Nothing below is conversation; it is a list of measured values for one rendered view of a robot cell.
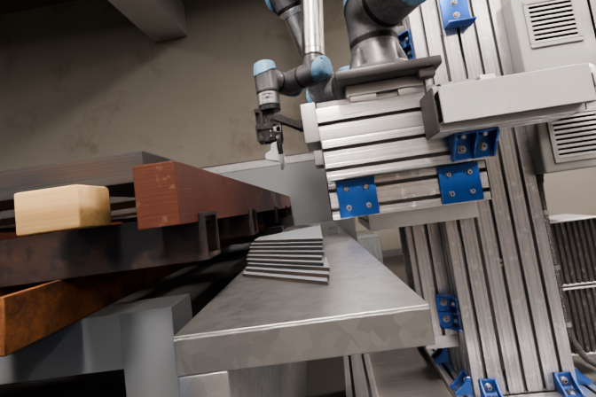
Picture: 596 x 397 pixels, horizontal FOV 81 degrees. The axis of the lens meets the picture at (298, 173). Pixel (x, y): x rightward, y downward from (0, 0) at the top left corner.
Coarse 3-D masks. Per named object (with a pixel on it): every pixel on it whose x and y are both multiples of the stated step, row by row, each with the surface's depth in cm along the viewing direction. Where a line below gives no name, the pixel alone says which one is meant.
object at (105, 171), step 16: (80, 160) 36; (96, 160) 36; (112, 160) 36; (128, 160) 36; (144, 160) 36; (160, 160) 40; (0, 176) 36; (16, 176) 36; (32, 176) 36; (48, 176) 36; (64, 176) 36; (80, 176) 36; (96, 176) 36; (112, 176) 36; (128, 176) 36; (0, 192) 36; (16, 192) 36; (112, 192) 43; (128, 192) 45; (0, 208) 43; (112, 208) 73; (128, 208) 105; (0, 224) 74
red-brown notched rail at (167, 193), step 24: (144, 168) 33; (168, 168) 32; (192, 168) 37; (144, 192) 32; (168, 192) 32; (192, 192) 36; (216, 192) 46; (240, 192) 61; (264, 192) 92; (144, 216) 32; (168, 216) 32; (192, 216) 35; (216, 216) 44
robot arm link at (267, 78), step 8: (256, 64) 113; (264, 64) 113; (272, 64) 114; (256, 72) 113; (264, 72) 112; (272, 72) 113; (280, 72) 118; (256, 80) 113; (264, 80) 112; (272, 80) 113; (280, 80) 116; (256, 88) 114; (264, 88) 112; (272, 88) 112; (280, 88) 118
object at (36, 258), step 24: (0, 240) 38; (24, 240) 38; (48, 240) 37; (72, 240) 37; (96, 240) 37; (120, 240) 37; (144, 240) 37; (168, 240) 37; (192, 240) 37; (216, 240) 41; (0, 264) 37; (24, 264) 37; (48, 264) 37; (72, 264) 37; (96, 264) 37; (120, 264) 37; (144, 264) 37; (168, 264) 37
